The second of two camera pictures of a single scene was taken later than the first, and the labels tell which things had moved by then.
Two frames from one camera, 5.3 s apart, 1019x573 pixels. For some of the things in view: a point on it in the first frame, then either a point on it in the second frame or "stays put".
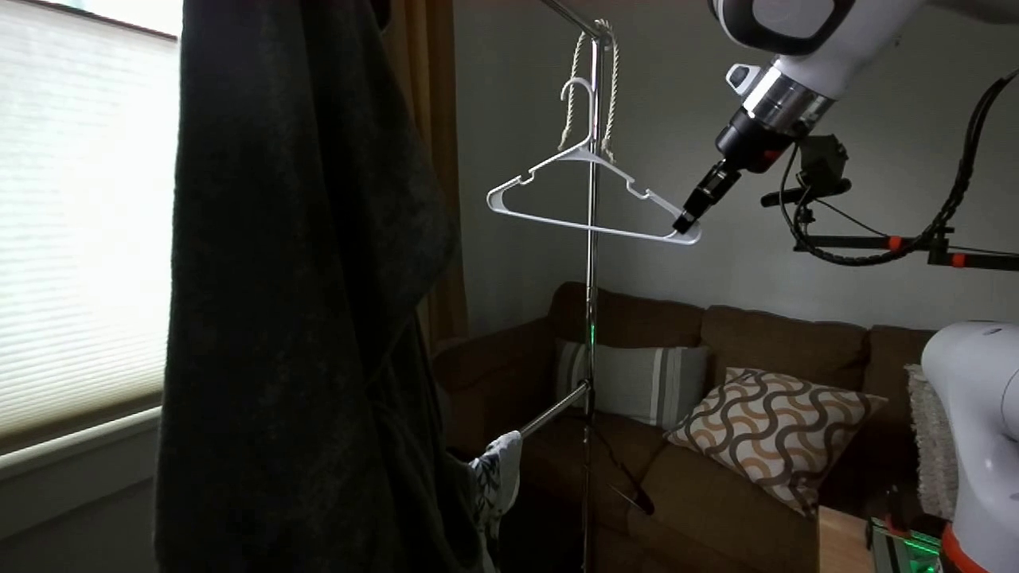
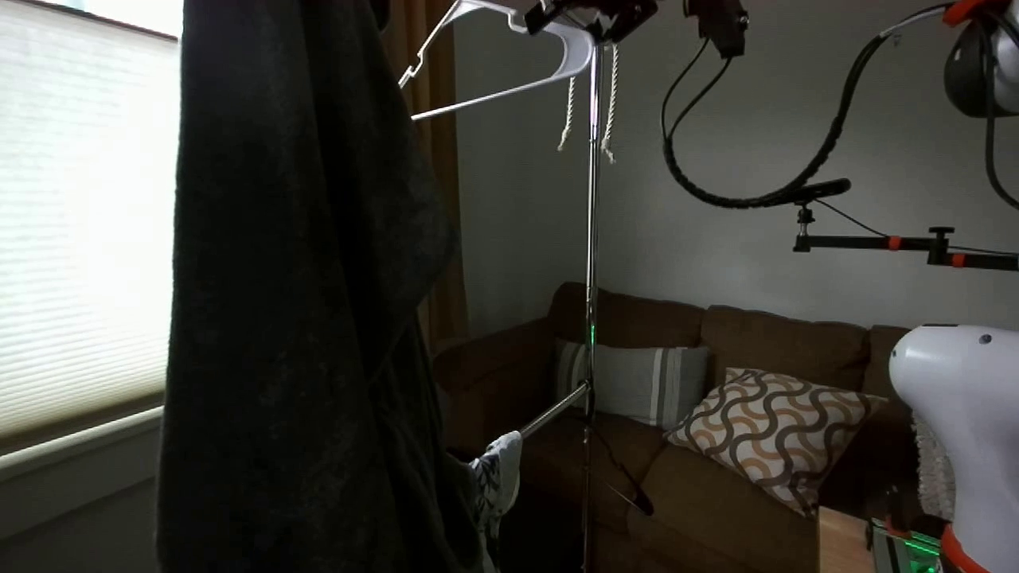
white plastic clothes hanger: (675, 230) -> (580, 68)
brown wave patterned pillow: (773, 426) stays put
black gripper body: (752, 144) -> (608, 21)
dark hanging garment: (305, 249) stays put
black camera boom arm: (940, 249) stays put
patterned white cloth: (495, 479) stays put
